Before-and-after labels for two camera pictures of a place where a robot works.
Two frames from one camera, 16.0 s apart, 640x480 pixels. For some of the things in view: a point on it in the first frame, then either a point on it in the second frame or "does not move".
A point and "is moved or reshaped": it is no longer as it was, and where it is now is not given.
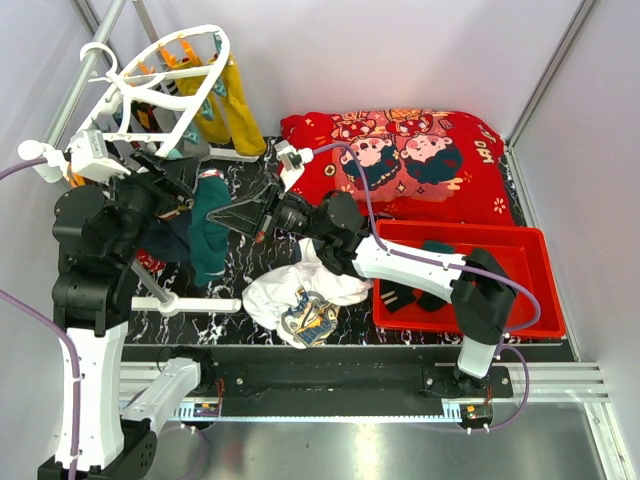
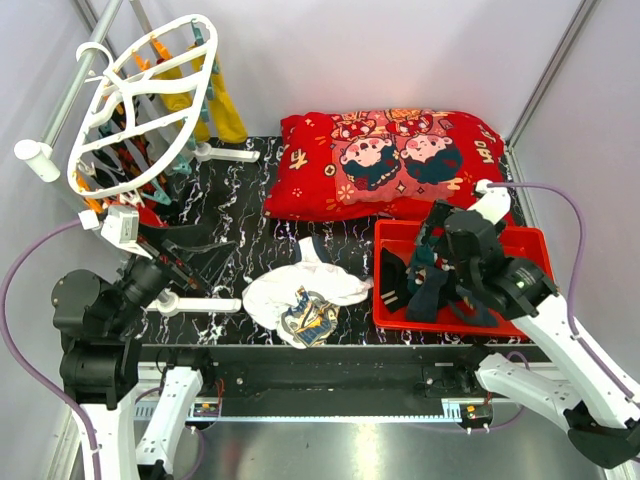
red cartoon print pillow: [422, 164] does not move
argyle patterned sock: [143, 118] to [135, 154]
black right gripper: [245, 215] to [445, 234]
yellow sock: [247, 135] to [226, 119]
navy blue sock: [169, 239] is moved or reshaped
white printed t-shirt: [301, 302] does not move
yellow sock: [215, 129] to [177, 101]
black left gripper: [177, 173] to [203, 265]
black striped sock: [395, 296] does not move
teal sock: [208, 241] is moved or reshaped
